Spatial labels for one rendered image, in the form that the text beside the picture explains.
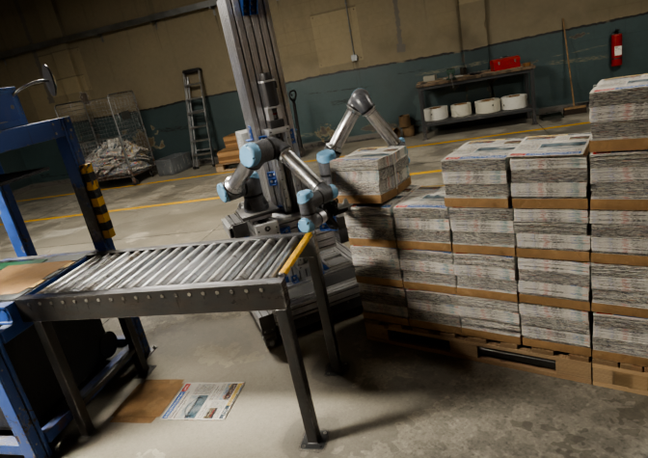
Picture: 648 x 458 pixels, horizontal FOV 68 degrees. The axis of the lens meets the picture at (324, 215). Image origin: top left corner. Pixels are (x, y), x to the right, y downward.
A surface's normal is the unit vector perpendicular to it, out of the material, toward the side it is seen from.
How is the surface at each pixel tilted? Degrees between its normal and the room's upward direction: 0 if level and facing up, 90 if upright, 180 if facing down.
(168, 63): 90
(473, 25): 90
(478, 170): 90
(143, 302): 90
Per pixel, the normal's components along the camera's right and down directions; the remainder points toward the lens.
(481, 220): -0.54, 0.36
